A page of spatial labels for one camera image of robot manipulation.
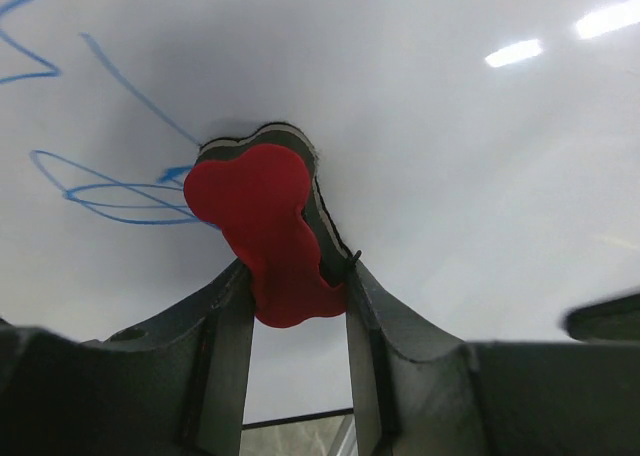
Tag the white whiteboard black frame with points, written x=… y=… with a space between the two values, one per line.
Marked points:
x=482 y=155

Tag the red bone-shaped eraser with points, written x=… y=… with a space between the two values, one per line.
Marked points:
x=261 y=191

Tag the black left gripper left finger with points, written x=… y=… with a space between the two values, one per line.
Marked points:
x=174 y=384

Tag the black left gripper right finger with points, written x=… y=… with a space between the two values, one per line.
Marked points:
x=418 y=390

